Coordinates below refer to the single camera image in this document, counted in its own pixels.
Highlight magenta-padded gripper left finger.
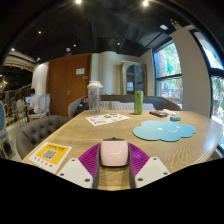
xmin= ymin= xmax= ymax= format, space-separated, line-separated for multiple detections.
xmin=57 ymin=143 xmax=101 ymax=190

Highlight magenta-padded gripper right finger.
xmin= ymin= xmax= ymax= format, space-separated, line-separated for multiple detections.
xmin=128 ymin=143 xmax=172 ymax=190

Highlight pink computer mouse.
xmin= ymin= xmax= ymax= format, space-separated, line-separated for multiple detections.
xmin=99 ymin=137 xmax=131 ymax=168

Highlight blue cloud-shaped mouse pad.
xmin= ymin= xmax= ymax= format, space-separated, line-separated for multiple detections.
xmin=132 ymin=119 xmax=197 ymax=143

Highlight yellow and white code card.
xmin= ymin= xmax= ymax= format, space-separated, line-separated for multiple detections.
xmin=27 ymin=141 xmax=73 ymax=174

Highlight grey tufted armchair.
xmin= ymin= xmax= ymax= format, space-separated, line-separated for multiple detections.
xmin=15 ymin=115 xmax=73 ymax=160

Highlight black and red small box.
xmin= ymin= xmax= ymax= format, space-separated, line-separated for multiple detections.
xmin=148 ymin=110 xmax=169 ymax=118

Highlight printed paper leaflet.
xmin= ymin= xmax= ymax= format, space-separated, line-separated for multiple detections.
xmin=85 ymin=112 xmax=132 ymax=127

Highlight white plastic packet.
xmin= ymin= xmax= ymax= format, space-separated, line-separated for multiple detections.
xmin=162 ymin=108 xmax=177 ymax=116

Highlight black backpack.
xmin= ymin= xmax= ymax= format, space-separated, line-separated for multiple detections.
xmin=73 ymin=97 xmax=90 ymax=116

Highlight green drink can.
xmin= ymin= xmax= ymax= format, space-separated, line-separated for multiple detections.
xmin=133 ymin=90 xmax=145 ymax=116

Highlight brown sofa bench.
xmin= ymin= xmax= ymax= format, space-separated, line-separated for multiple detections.
xmin=67 ymin=94 xmax=183 ymax=118

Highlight striped cushion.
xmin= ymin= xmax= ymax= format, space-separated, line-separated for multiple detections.
xmin=110 ymin=101 xmax=157 ymax=112
xmin=99 ymin=100 xmax=114 ymax=111

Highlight clear shaker bottle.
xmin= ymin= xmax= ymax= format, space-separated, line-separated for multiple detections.
xmin=86 ymin=80 xmax=104 ymax=116

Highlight white dining chair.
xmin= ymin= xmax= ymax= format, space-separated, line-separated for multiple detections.
xmin=27 ymin=93 xmax=52 ymax=122

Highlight person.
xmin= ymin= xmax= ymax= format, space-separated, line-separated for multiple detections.
xmin=28 ymin=87 xmax=42 ymax=115

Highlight blue-backed white chair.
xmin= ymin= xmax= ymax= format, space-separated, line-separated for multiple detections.
xmin=0 ymin=99 xmax=10 ymax=158

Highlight wooden door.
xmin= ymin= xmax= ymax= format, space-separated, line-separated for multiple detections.
xmin=46 ymin=53 xmax=93 ymax=118

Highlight glass-door cabinet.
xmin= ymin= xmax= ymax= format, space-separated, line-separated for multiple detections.
xmin=119 ymin=60 xmax=148 ymax=96

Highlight black-framed window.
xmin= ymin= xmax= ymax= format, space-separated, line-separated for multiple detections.
xmin=190 ymin=29 xmax=224 ymax=129
xmin=153 ymin=41 xmax=184 ymax=110

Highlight ceiling spotlights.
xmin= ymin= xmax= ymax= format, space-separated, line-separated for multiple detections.
xmin=9 ymin=0 xmax=170 ymax=63

